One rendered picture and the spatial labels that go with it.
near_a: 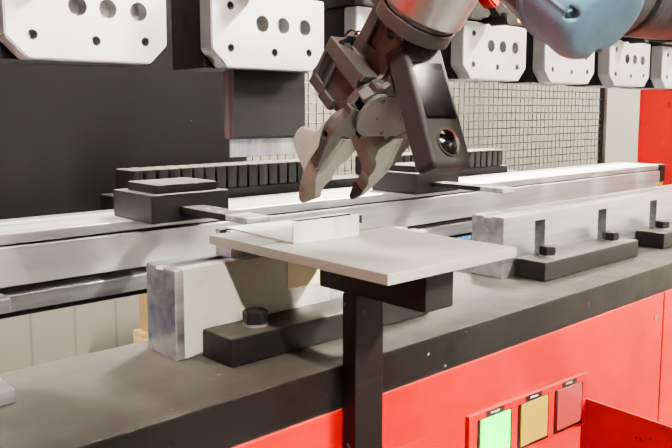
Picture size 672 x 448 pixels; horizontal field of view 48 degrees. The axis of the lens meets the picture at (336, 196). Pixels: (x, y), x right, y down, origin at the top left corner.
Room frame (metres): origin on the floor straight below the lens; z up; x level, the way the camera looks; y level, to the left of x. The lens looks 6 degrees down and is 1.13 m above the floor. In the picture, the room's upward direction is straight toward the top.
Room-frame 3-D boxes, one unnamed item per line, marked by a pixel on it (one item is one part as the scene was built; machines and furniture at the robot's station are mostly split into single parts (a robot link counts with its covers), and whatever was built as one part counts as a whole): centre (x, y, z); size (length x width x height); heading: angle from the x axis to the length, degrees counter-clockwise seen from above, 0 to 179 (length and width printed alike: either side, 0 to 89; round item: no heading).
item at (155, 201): (0.98, 0.18, 1.01); 0.26 x 0.12 x 0.05; 42
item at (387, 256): (0.75, -0.02, 1.00); 0.26 x 0.18 x 0.01; 42
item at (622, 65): (1.38, -0.49, 1.26); 0.15 x 0.09 x 0.17; 132
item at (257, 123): (0.86, 0.08, 1.13); 0.10 x 0.02 x 0.10; 132
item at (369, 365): (0.72, -0.05, 0.88); 0.14 x 0.04 x 0.22; 42
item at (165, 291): (0.90, 0.04, 0.92); 0.39 x 0.06 x 0.10; 132
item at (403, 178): (1.32, -0.20, 1.01); 0.26 x 0.12 x 0.05; 42
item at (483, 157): (1.67, -0.22, 1.02); 0.44 x 0.06 x 0.04; 132
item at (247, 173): (1.29, 0.20, 1.02); 0.37 x 0.06 x 0.04; 132
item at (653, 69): (1.51, -0.64, 1.26); 0.15 x 0.09 x 0.17; 132
